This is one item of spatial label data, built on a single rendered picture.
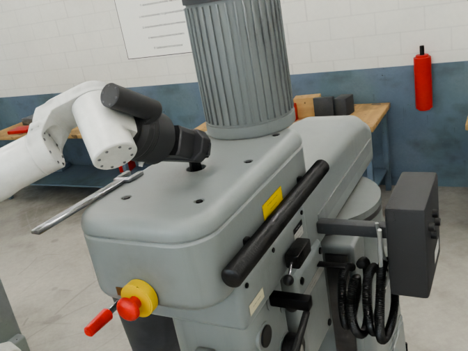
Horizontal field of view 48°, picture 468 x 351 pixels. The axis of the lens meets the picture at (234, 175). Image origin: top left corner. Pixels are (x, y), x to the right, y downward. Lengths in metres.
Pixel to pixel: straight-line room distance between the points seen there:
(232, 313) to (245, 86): 0.44
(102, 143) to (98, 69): 6.02
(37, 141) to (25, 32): 6.68
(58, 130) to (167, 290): 0.29
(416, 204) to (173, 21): 5.05
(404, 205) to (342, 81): 4.22
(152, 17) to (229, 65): 5.06
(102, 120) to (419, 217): 0.64
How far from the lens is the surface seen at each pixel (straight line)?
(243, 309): 0.92
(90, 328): 0.93
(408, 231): 1.11
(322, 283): 1.29
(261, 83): 1.06
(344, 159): 1.46
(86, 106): 0.77
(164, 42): 6.06
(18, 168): 0.78
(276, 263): 1.02
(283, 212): 0.93
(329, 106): 4.82
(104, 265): 0.89
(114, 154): 0.74
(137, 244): 0.81
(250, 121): 1.07
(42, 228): 0.86
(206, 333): 1.04
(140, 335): 3.29
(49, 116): 0.79
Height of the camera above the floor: 2.20
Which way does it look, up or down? 20 degrees down
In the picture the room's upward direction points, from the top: 10 degrees counter-clockwise
